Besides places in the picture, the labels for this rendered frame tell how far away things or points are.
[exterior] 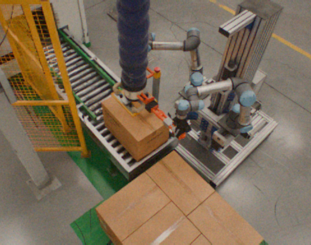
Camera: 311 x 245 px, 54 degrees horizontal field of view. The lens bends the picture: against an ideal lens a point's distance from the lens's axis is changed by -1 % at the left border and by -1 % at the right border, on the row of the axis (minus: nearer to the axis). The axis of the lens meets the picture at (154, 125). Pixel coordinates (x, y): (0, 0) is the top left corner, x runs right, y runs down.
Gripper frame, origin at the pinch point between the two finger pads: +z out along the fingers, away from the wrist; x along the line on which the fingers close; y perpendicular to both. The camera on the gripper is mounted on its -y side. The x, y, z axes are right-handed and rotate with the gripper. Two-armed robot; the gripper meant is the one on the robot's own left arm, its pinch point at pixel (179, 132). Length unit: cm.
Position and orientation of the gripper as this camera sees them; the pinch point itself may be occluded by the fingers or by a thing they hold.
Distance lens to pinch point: 247.8
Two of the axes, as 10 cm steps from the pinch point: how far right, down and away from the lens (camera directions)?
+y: -6.2, -6.5, 4.3
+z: -0.5, 5.9, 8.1
